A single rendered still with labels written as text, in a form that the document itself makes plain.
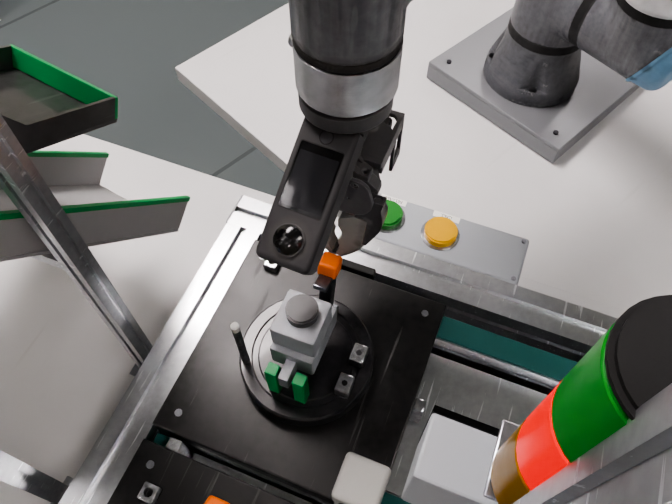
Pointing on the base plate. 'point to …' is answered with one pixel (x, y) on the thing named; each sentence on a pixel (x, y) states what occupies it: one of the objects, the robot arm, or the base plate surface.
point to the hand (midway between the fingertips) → (335, 251)
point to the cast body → (301, 334)
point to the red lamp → (539, 446)
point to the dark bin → (49, 101)
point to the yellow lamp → (508, 473)
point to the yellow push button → (440, 232)
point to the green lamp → (586, 405)
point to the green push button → (392, 215)
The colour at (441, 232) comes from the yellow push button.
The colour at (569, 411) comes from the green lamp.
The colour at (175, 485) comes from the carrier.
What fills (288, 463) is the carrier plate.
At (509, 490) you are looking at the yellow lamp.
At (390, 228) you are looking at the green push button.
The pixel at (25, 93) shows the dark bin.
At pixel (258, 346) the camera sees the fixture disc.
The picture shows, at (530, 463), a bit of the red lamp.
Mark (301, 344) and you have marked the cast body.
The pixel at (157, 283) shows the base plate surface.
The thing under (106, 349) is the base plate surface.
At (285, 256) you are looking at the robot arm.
